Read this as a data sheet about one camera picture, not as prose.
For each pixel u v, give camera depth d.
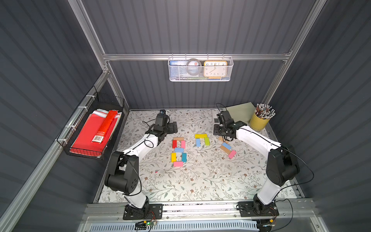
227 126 0.69
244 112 1.18
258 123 0.99
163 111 0.81
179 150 0.97
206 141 1.01
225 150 0.96
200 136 1.04
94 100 0.79
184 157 0.94
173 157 0.93
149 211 0.72
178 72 0.85
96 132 0.70
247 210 0.72
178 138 1.03
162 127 0.70
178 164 0.92
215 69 0.88
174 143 0.99
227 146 0.99
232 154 0.94
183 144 1.00
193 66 0.89
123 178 0.46
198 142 0.99
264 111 0.94
